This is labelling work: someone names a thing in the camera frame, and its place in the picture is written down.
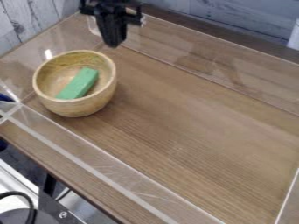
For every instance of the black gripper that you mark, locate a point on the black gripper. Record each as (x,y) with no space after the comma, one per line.
(120,11)

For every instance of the green rectangular block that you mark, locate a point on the green rectangular block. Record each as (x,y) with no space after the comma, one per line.
(79,85)

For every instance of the brown wooden bowl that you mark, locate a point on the brown wooden bowl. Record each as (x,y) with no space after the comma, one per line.
(54,75)

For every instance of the blue object at left edge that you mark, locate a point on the blue object at left edge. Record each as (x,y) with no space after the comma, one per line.
(6,98)

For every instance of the white object at right edge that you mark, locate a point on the white object at right edge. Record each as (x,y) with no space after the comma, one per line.
(294,38)

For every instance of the black table leg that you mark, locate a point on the black table leg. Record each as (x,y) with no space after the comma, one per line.
(50,185)

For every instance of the clear acrylic corner bracket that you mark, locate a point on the clear acrylic corner bracket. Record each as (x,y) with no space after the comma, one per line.
(94,27)

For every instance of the clear acrylic back wall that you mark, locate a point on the clear acrylic back wall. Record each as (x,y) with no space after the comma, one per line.
(254,73)

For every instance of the clear acrylic wall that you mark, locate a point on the clear acrylic wall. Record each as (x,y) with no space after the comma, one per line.
(254,73)
(115,187)

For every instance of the clear acrylic front wall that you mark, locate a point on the clear acrylic front wall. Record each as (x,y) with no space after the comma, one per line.
(115,187)

